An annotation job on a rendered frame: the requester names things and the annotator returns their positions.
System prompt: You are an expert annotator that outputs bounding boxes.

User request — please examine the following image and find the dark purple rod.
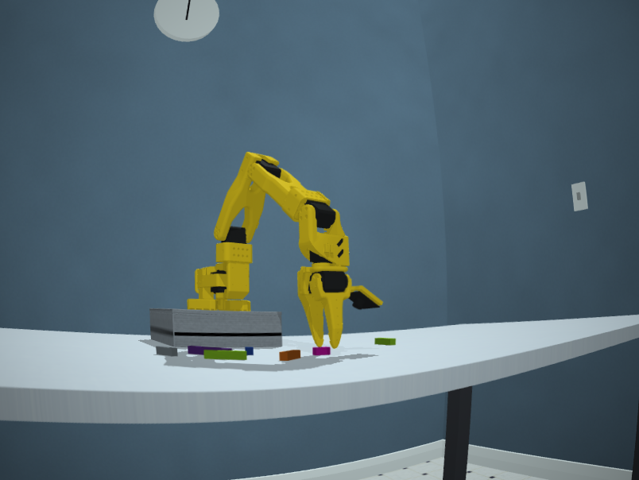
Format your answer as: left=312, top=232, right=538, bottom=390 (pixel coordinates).
left=188, top=346, right=232, bottom=355

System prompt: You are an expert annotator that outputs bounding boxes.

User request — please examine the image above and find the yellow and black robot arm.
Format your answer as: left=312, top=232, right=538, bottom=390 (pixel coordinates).
left=187, top=152, right=350, bottom=311

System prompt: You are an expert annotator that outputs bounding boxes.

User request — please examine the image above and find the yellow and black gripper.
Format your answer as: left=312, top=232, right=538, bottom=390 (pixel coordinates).
left=297, top=262, right=383, bottom=349

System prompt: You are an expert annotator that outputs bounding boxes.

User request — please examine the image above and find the dark grey rod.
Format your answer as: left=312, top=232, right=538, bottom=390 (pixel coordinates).
left=156, top=346, right=178, bottom=356

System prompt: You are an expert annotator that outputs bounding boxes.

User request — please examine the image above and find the lime green rod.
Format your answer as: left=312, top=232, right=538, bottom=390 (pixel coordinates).
left=203, top=350, right=247, bottom=360
left=374, top=338, right=396, bottom=345

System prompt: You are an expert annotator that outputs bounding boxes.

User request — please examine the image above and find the magenta rod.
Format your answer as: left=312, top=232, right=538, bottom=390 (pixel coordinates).
left=312, top=346, right=331, bottom=355

